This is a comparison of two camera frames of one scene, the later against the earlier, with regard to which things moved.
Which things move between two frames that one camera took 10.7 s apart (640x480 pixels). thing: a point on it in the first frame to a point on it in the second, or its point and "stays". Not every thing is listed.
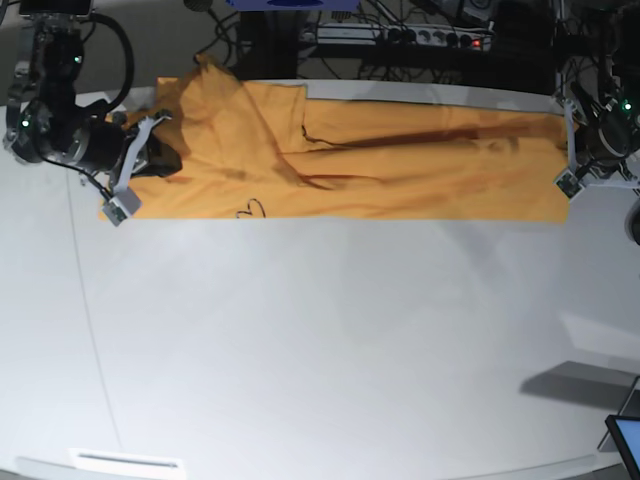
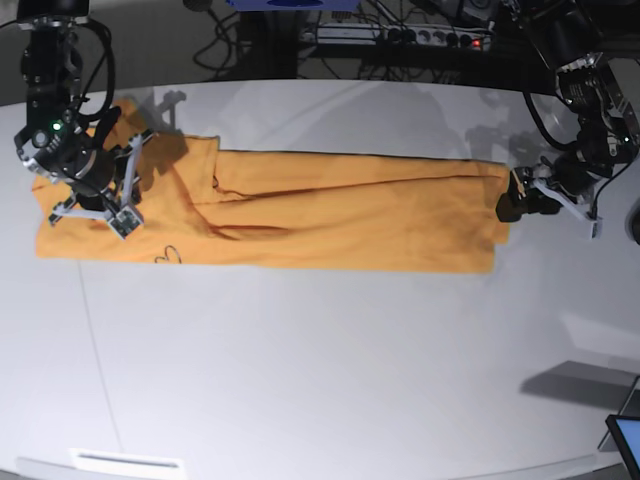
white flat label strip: x=82 y=458 stays
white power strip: x=441 y=36 stays
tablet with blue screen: x=627 y=431 stays
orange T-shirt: x=261 y=151 to x=286 y=209
